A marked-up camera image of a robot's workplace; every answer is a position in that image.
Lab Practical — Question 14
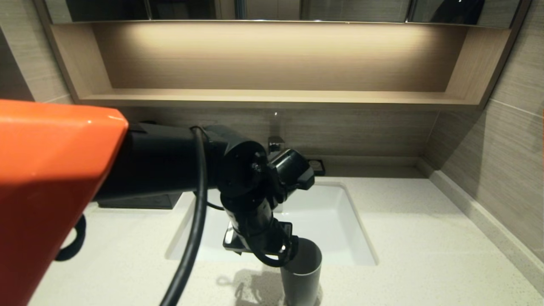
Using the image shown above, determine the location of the wooden wall shelf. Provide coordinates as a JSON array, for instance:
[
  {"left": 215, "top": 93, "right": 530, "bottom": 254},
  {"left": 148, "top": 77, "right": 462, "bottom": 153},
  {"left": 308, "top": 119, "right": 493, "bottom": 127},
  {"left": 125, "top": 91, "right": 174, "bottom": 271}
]
[{"left": 36, "top": 20, "right": 532, "bottom": 112}]

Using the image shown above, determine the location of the black box body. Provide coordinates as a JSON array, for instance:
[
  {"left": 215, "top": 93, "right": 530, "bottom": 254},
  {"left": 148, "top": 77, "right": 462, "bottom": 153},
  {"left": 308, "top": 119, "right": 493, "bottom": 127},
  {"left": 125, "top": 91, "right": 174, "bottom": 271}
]
[{"left": 97, "top": 191, "right": 184, "bottom": 210}]

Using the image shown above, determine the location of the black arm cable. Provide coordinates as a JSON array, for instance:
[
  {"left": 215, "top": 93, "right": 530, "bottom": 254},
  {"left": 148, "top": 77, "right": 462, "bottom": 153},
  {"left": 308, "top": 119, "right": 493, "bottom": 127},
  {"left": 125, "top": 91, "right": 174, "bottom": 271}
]
[{"left": 159, "top": 125, "right": 226, "bottom": 306}]

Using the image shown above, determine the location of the black amenity tray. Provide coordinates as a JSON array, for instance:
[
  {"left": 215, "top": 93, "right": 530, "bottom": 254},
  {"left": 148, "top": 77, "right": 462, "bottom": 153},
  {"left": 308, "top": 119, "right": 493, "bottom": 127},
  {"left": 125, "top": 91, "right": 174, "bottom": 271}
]
[{"left": 97, "top": 193, "right": 173, "bottom": 210}]

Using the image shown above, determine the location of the stone backsplash ledge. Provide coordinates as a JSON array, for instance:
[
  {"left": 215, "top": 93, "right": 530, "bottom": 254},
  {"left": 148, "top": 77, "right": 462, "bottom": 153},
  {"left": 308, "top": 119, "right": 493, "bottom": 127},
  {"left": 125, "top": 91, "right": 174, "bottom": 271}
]
[{"left": 419, "top": 157, "right": 544, "bottom": 294}]

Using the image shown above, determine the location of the mirror cabinet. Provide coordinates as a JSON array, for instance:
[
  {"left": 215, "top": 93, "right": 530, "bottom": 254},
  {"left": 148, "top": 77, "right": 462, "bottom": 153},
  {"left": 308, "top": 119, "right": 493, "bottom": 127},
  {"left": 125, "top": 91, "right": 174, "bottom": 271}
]
[{"left": 42, "top": 0, "right": 525, "bottom": 28}]

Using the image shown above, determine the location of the white ceramic sink basin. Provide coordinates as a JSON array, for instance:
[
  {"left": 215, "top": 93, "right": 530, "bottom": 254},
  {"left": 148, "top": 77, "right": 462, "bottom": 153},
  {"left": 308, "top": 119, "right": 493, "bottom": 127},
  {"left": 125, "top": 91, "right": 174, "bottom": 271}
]
[{"left": 166, "top": 182, "right": 379, "bottom": 267}]

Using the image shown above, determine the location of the grey cup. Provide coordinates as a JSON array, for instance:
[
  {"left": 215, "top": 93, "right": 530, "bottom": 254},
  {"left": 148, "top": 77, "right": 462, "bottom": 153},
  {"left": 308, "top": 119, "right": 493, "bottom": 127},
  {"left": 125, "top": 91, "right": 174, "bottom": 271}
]
[{"left": 278, "top": 238, "right": 323, "bottom": 306}]

